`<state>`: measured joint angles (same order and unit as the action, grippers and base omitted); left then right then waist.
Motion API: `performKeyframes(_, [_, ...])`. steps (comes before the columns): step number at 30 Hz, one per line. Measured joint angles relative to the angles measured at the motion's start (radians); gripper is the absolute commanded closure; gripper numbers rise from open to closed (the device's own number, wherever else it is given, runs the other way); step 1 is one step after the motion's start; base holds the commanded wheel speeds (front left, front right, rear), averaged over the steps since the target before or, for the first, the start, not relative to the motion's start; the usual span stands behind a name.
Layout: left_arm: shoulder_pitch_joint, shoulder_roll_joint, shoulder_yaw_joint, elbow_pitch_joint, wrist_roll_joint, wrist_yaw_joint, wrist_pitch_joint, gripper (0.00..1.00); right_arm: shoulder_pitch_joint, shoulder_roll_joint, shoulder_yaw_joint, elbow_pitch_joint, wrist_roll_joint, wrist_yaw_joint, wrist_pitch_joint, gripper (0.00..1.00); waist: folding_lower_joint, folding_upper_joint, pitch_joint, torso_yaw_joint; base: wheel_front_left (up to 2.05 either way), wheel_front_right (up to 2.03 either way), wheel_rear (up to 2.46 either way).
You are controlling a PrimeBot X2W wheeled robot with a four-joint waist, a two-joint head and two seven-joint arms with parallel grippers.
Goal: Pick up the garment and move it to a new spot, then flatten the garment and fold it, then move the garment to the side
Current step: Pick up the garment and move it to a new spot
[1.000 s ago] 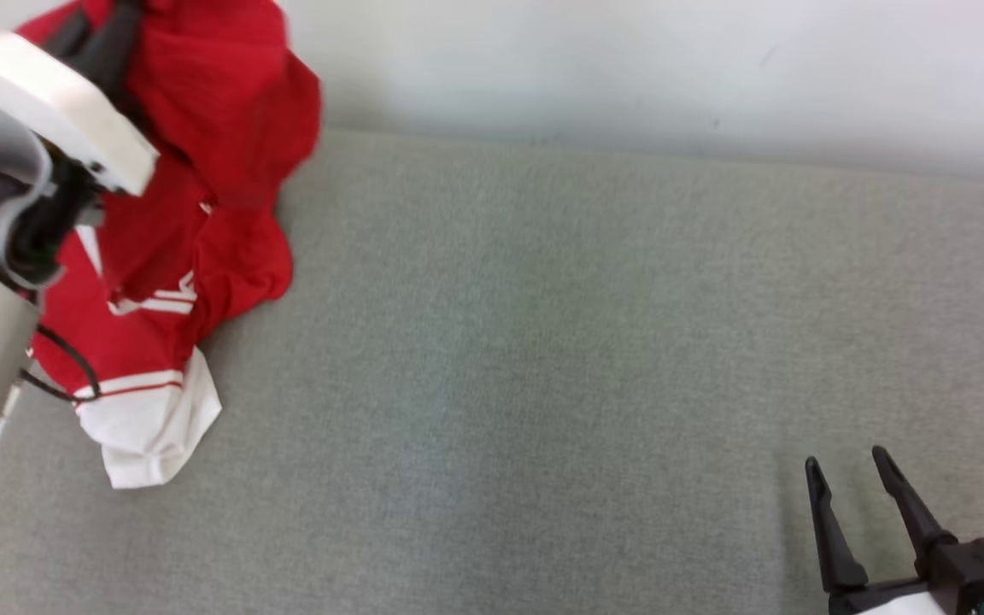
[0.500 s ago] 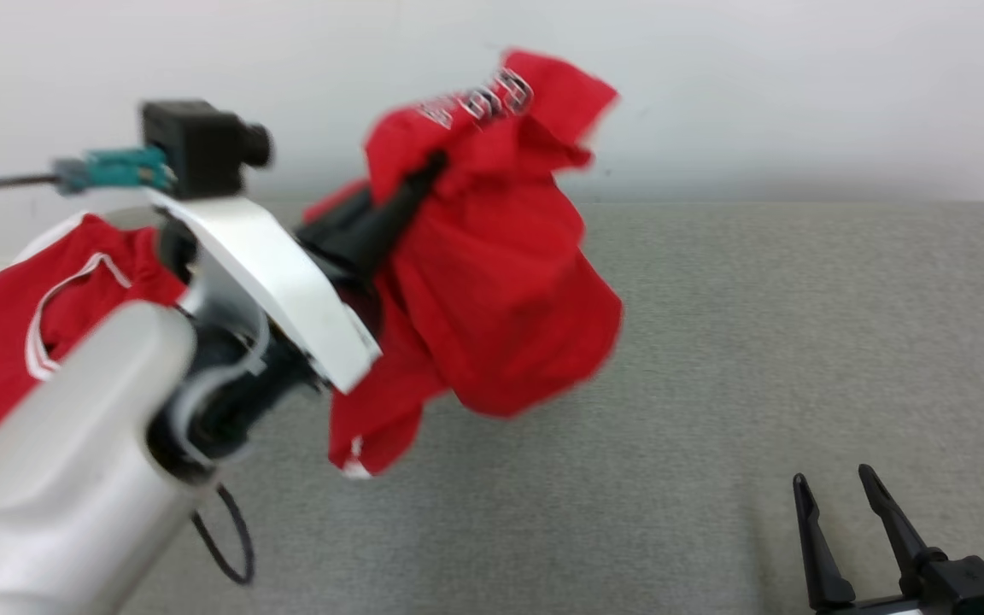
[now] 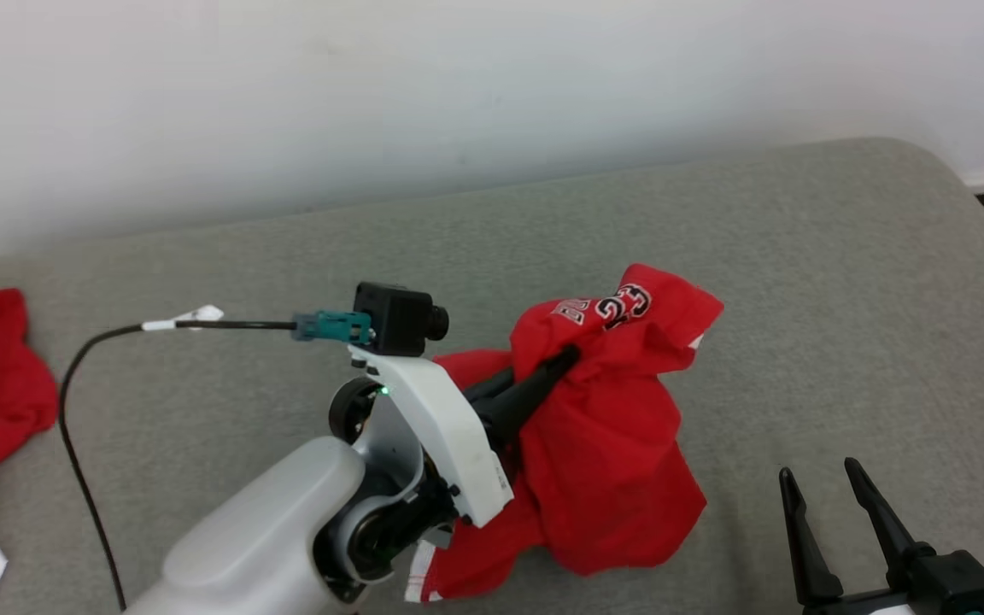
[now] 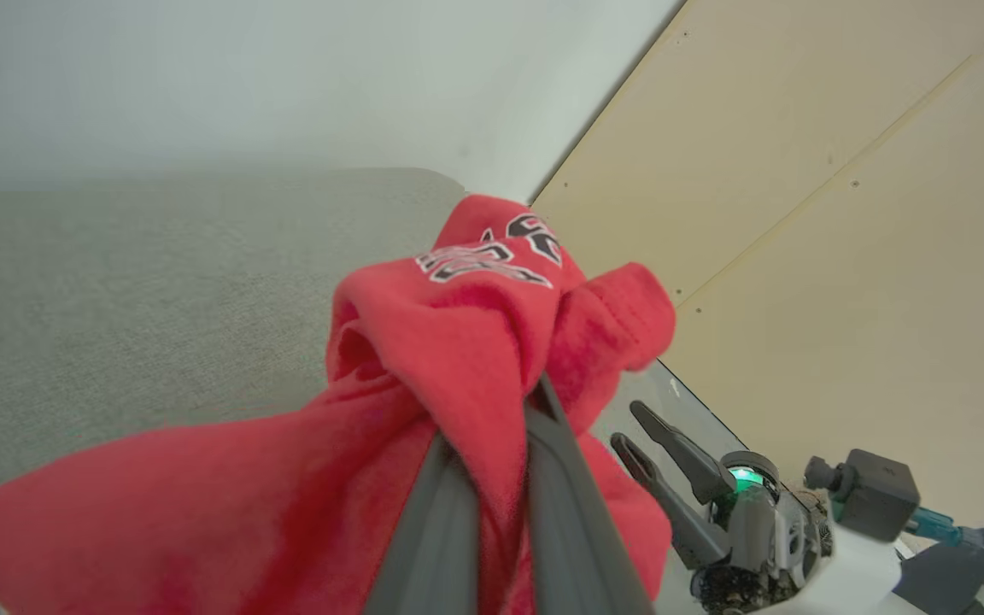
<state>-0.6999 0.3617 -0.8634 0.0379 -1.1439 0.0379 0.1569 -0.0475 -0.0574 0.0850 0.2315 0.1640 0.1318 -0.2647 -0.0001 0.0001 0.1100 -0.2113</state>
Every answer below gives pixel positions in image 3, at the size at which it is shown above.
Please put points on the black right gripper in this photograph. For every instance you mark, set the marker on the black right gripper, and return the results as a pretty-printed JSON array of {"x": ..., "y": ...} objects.
[{"x": 962, "y": 589}]

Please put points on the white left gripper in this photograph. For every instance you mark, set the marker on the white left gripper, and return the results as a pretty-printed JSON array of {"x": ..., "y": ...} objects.
[{"x": 445, "y": 427}]

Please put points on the red shorts white stripe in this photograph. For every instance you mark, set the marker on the red shorts white stripe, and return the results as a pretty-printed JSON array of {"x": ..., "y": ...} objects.
[{"x": 612, "y": 444}]

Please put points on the grey fabric sofa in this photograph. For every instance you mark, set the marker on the grey fabric sofa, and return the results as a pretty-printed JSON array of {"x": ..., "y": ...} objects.
[{"x": 714, "y": 222}]

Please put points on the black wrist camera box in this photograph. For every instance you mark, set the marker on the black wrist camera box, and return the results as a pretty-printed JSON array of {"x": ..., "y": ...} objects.
[{"x": 394, "y": 320}]

